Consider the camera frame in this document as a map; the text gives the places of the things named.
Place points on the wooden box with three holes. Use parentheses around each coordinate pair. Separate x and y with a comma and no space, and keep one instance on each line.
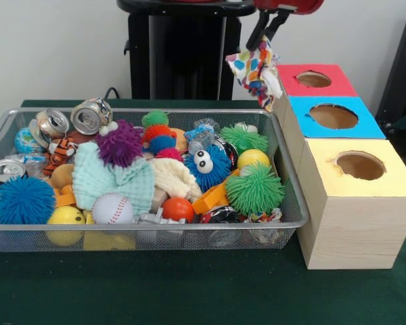
(352,230)

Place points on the purple spiky toy with eyes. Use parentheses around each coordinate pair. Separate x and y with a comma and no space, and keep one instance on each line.
(120,145)

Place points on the yellow smiley ball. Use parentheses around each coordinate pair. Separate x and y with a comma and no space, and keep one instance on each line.
(64,216)

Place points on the mint green cloth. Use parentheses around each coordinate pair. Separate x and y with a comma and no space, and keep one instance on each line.
(98,176)

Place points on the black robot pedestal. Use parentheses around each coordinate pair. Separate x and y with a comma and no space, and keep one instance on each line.
(186,50)

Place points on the shallow mesh bin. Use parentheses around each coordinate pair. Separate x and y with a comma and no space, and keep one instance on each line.
(155,237)

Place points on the blue spiky toy with eyes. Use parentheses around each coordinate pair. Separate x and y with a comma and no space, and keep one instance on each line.
(216,169)

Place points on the white baseball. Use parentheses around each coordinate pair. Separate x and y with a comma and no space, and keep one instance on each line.
(112,208)

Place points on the blue spiky ball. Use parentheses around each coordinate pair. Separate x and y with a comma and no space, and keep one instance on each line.
(23,201)

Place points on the orange ball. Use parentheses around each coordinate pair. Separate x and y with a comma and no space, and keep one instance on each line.
(177,210)

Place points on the green spiky toy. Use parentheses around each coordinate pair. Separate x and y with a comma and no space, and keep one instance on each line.
(255,189)

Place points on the dark green tablecloth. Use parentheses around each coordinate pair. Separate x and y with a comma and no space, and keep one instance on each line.
(189,287)

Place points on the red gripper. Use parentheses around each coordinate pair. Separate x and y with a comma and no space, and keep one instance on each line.
(301,6)

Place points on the crushed silver can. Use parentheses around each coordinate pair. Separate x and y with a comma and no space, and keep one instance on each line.
(89,116)

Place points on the cream cloth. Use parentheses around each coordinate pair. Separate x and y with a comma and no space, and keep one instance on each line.
(172,176)

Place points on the polka dot cloth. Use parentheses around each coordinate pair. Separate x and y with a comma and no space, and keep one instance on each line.
(250,67)

